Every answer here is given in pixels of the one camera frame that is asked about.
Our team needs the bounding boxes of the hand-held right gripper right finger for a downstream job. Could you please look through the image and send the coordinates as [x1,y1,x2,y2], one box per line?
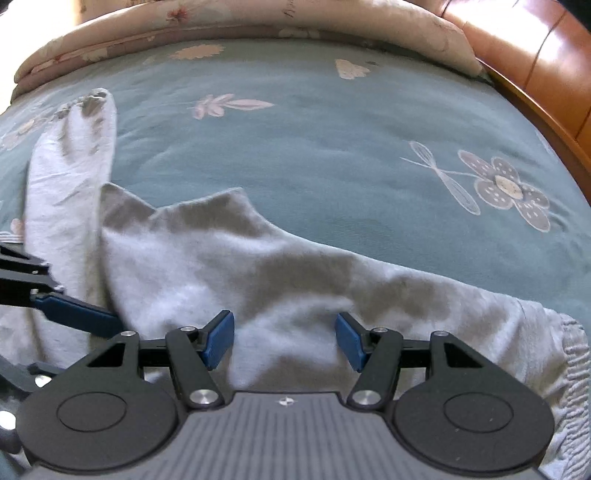
[335,312,484,411]

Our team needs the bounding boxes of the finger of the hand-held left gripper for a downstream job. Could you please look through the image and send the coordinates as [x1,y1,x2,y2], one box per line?
[0,243,125,340]
[0,357,64,463]

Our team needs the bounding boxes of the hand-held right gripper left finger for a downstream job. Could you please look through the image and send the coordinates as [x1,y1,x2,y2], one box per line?
[87,310,236,410]

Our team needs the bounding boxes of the grey sweatpants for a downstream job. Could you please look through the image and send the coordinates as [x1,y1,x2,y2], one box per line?
[0,88,591,480]

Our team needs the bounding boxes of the teal floral bed sheet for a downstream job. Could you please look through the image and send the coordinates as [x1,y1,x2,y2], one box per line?
[0,34,591,480]

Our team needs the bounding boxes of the pink floral folded quilt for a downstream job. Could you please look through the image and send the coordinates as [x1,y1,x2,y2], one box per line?
[11,0,484,101]

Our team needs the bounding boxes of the wooden headboard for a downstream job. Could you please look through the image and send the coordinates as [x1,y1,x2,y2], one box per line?
[436,0,591,205]

